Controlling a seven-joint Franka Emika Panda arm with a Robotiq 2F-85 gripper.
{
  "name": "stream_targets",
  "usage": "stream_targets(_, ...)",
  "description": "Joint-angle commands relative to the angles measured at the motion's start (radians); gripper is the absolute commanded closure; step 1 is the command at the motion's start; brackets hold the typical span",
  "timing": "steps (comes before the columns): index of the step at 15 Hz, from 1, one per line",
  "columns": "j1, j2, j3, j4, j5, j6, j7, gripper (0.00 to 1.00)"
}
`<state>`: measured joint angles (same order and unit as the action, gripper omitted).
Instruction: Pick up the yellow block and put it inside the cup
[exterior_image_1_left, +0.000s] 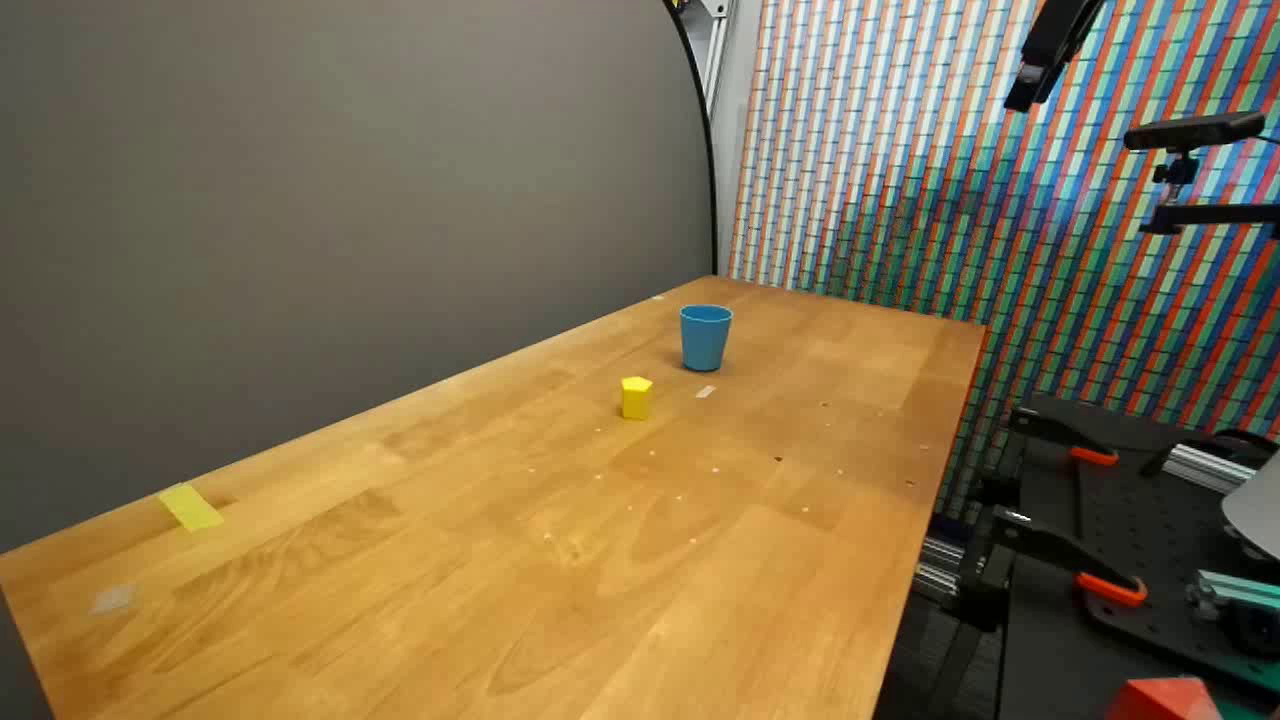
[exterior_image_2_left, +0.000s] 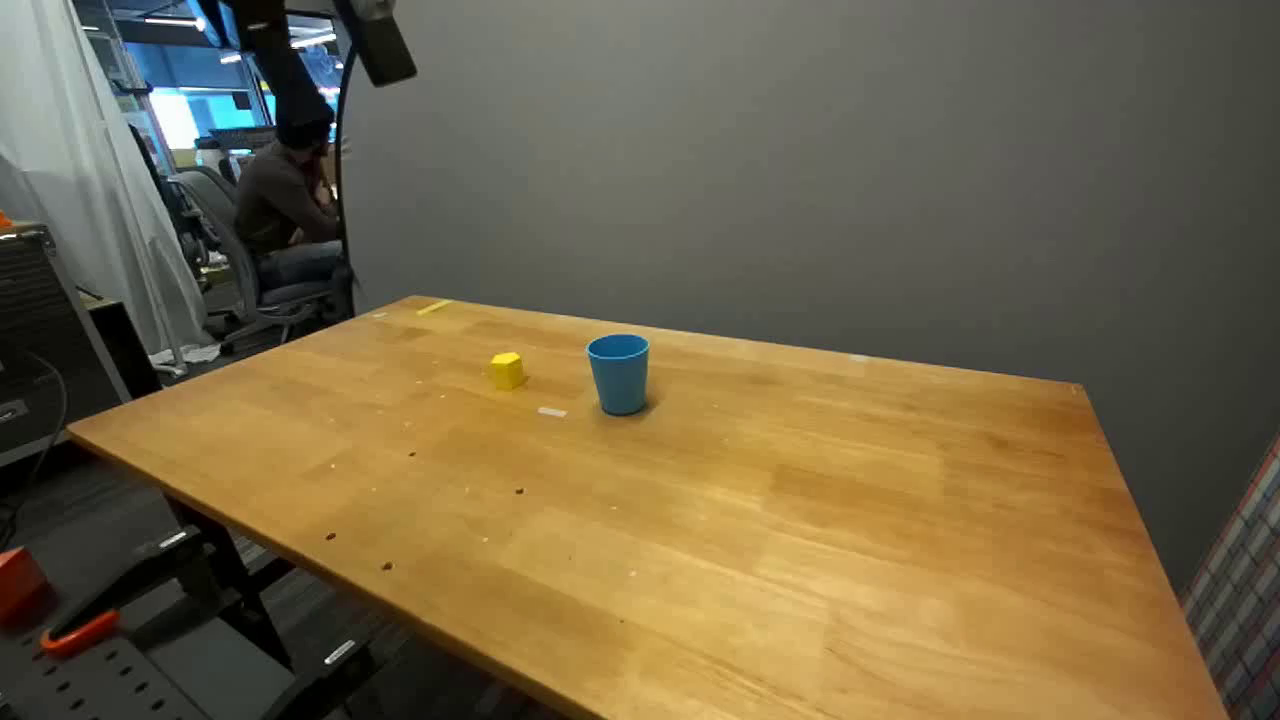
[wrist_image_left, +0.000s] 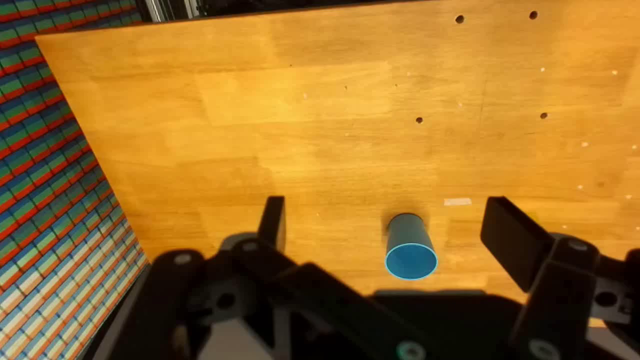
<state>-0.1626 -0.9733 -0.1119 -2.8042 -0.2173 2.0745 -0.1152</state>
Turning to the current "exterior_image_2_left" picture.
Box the plaid cloth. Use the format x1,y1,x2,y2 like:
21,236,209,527
1183,448,1280,720

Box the yellow block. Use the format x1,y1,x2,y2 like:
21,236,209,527
489,353,529,389

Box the orange clamp handle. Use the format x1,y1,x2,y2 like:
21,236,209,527
40,606,120,658

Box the orange box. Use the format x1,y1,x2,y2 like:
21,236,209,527
0,546,50,629

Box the grey office chair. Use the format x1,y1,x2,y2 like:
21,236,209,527
172,167,348,353

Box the seated person in dark shirt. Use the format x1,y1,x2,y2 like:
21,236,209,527
237,110,343,288

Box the white curtain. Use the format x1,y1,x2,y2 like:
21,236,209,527
0,0,215,367

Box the black table leg frame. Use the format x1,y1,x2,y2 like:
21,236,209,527
75,490,380,720

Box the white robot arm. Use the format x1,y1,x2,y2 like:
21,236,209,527
192,0,416,145

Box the black cabinet with fan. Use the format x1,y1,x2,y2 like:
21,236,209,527
0,222,127,469

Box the blue plastic cup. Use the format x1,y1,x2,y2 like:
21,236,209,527
590,336,648,416

